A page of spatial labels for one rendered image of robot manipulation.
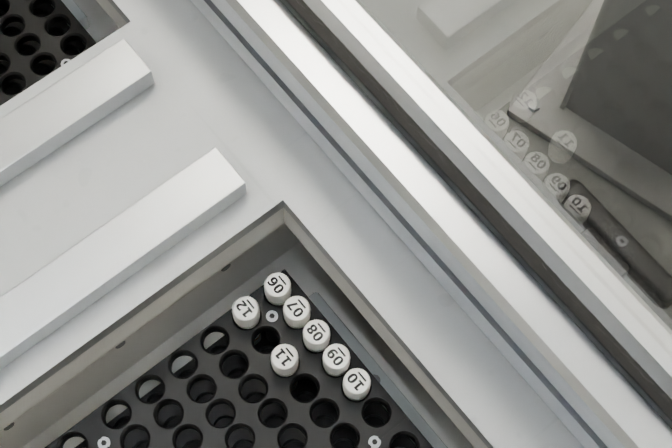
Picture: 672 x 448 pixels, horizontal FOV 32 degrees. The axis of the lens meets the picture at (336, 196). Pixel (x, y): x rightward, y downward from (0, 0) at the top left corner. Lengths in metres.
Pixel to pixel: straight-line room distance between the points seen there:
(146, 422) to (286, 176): 0.12
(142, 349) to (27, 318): 0.11
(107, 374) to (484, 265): 0.22
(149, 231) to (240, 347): 0.08
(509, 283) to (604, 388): 0.05
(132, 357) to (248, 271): 0.07
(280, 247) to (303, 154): 0.10
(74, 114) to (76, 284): 0.08
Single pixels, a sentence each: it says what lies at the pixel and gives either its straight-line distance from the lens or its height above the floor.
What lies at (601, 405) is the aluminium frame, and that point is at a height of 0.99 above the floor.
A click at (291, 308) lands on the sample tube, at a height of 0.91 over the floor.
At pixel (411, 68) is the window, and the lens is 0.44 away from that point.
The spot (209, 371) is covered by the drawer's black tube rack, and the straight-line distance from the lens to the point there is 0.54.
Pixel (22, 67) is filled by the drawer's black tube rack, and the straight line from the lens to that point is 0.61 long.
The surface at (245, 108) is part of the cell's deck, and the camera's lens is 0.53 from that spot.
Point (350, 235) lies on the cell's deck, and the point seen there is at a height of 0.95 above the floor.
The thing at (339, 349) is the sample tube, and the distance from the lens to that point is 0.53.
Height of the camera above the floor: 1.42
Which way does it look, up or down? 67 degrees down
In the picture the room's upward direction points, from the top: 2 degrees clockwise
